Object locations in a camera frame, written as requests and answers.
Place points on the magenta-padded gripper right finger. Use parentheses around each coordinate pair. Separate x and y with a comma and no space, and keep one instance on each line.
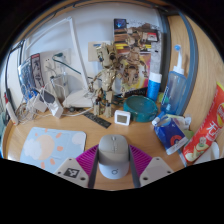
(155,170)

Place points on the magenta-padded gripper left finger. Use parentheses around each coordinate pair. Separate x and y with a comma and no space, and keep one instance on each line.
(71,171)

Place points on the grey computer mouse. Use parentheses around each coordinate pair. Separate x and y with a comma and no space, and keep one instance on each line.
(113,156)

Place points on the pastel sun cloud mouse pad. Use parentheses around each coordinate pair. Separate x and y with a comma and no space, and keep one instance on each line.
(46,146)

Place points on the blue refill pouch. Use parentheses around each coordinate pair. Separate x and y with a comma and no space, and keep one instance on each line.
(170,135)

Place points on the black ruler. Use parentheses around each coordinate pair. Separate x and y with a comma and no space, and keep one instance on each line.
(97,120)

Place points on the small white square clock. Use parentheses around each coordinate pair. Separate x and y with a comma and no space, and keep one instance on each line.
(122,117)

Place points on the teal round tin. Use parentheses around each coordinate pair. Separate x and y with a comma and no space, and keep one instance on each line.
(140,108)

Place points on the red yellow snack can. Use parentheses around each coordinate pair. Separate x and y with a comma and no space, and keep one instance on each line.
(206,130)

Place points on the white charger adapter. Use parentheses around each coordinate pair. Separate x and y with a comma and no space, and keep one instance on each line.
(55,105)

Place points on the white desk lamp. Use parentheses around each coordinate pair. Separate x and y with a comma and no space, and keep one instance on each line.
(78,99)

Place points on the blue and white tube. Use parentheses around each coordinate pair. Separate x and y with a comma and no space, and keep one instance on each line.
(154,89)

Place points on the clear blue spray bottle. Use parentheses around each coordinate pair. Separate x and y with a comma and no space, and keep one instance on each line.
(173,90)

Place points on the white bottle with red cap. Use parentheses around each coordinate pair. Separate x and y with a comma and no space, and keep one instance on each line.
(11,113)

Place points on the clear glass cup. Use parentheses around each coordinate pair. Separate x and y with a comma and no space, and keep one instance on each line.
(60,87)

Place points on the blue robot model kit box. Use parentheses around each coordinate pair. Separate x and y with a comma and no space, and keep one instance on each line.
(28,76)

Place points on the brown robot figure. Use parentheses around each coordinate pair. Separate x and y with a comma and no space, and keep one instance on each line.
(133,63)

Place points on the colourful printed box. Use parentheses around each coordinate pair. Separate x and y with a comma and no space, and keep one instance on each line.
(121,26)

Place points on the white wall socket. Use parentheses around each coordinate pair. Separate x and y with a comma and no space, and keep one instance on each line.
(48,63)
(65,56)

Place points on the beige wall box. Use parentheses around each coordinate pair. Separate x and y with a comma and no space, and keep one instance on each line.
(95,51)

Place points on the grey metal desk frame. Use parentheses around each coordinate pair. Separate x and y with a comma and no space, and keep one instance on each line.
(191,50)

